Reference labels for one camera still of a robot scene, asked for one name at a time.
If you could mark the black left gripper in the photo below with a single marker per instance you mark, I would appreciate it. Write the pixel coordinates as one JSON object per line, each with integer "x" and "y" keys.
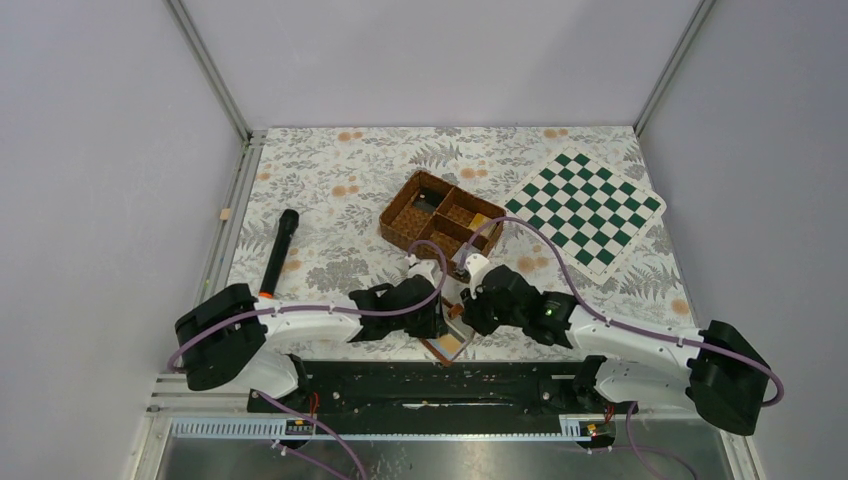
{"x": 432, "y": 312}

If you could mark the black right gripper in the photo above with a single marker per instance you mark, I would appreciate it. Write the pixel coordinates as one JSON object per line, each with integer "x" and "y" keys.
{"x": 475, "y": 315}

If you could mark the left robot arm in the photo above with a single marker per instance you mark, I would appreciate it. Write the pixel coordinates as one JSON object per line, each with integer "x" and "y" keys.
{"x": 235, "y": 337}

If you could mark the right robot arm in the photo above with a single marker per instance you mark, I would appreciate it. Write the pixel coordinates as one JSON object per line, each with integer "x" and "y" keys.
{"x": 714, "y": 372}

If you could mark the yellow block in basket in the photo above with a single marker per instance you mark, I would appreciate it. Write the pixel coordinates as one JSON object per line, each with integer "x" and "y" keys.
{"x": 481, "y": 224}

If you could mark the brown woven divided basket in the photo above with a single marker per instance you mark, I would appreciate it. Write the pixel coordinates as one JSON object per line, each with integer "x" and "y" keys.
{"x": 402, "y": 225}

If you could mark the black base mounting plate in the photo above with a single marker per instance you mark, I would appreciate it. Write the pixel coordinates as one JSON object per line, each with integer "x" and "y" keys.
{"x": 425, "y": 398}

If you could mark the green white chessboard mat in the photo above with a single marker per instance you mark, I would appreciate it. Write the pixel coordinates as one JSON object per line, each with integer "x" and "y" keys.
{"x": 593, "y": 212}

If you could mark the black item in basket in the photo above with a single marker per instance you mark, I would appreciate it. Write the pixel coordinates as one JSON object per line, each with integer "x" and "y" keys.
{"x": 427, "y": 200}

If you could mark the floral patterned table mat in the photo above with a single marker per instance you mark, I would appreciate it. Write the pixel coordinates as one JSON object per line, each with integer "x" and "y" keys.
{"x": 340, "y": 180}

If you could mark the black microphone orange end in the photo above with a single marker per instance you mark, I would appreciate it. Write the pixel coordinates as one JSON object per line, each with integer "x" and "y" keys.
{"x": 287, "y": 225}

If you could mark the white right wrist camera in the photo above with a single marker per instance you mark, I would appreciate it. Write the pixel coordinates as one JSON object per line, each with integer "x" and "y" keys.
{"x": 475, "y": 267}

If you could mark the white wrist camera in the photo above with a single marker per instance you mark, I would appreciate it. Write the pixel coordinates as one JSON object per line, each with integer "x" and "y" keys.
{"x": 426, "y": 268}
{"x": 475, "y": 267}

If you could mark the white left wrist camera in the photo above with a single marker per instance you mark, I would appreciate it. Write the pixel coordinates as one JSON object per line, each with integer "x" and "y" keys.
{"x": 426, "y": 268}

